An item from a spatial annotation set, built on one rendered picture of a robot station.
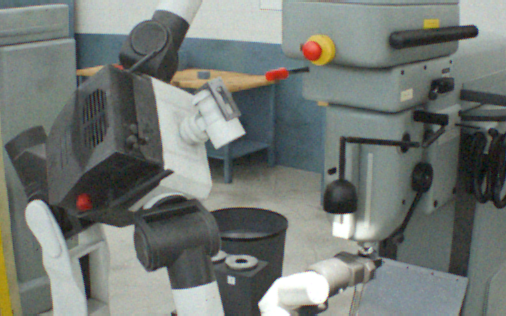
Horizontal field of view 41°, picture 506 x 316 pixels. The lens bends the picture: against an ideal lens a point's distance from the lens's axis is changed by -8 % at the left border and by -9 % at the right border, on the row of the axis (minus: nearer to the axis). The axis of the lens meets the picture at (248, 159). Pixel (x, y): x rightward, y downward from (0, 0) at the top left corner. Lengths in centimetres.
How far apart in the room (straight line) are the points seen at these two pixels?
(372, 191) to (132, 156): 54
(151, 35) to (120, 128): 27
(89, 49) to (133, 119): 756
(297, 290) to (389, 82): 48
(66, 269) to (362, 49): 84
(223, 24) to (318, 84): 582
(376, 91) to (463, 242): 69
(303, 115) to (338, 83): 535
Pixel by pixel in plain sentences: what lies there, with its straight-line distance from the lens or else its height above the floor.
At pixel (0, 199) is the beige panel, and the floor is 102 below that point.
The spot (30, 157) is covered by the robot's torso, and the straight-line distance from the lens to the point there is 167.
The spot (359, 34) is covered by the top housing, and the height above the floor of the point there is 180.
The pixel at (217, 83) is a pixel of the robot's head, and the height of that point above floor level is 169.
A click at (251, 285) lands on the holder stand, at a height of 109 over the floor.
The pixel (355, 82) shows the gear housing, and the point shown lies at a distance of 150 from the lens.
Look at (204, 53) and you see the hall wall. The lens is 754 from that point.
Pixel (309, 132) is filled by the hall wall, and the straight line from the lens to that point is 687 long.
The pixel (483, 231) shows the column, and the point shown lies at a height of 122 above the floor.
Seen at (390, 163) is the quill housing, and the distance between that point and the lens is 156.
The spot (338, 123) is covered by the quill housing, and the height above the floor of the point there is 158.
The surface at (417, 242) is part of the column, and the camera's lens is 209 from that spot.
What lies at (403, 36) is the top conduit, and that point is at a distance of 137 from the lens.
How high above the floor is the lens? 192
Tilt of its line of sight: 15 degrees down
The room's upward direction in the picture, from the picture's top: straight up
